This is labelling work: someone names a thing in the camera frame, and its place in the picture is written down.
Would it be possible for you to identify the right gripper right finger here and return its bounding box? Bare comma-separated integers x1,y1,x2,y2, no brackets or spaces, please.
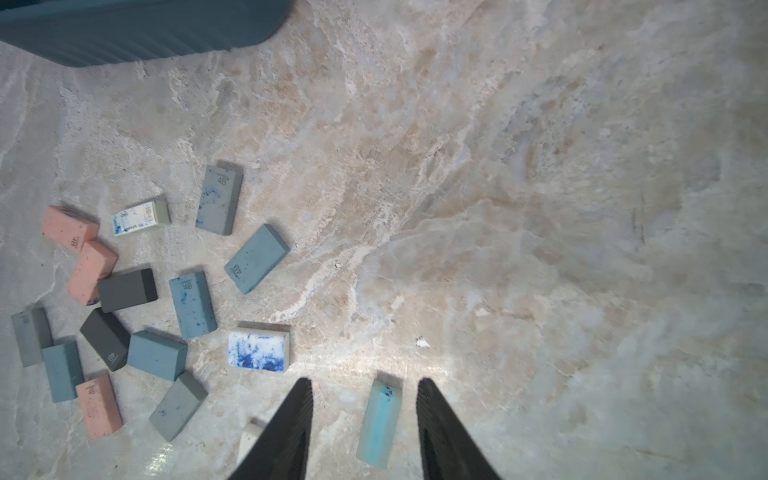
416,378,500,480

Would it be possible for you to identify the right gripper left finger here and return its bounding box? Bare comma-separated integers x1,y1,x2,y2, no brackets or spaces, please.
230,378,313,480

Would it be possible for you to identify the teal eraser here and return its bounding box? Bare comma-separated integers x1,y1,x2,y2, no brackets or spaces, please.
356,379,402,469
42,341,84,403
127,331,188,381
225,224,290,294

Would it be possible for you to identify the grey eraser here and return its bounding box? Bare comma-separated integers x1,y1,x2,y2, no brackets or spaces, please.
11,307,54,368
195,161,243,236

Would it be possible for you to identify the white eraser bottom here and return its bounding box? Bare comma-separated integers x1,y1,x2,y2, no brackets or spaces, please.
237,422,264,465

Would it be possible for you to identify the blue white wrapped eraser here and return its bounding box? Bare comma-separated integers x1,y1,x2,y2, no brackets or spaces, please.
227,328,291,373

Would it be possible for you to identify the grey-green eraser bottom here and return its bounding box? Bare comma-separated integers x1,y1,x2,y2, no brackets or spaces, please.
149,372,208,442

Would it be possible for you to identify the blue eraser middle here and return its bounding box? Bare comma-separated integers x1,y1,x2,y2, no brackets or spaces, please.
169,270,217,340

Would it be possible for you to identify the pink eraser bottom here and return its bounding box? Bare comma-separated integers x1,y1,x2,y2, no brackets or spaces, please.
76,373,124,440

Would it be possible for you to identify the pink eraser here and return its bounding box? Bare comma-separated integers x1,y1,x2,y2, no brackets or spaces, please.
67,240,118,306
42,206,100,253
76,373,124,440

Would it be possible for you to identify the black eraser lower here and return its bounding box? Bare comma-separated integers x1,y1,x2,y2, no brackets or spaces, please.
80,308,131,372

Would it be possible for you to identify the black eraser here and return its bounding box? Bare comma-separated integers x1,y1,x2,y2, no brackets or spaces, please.
97,268,158,313
80,308,131,372

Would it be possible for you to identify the black eraser middle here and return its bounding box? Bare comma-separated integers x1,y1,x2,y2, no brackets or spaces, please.
97,268,158,313

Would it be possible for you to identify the pink eraser lower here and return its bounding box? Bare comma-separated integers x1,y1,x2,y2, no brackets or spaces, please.
67,240,118,306

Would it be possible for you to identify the white printed eraser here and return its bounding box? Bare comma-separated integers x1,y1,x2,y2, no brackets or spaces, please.
112,199,171,236

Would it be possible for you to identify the pink eraser upper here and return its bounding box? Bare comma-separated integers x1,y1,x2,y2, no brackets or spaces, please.
42,206,100,253

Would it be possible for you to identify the teal plastic storage box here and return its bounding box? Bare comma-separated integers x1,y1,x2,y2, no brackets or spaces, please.
1,0,292,67

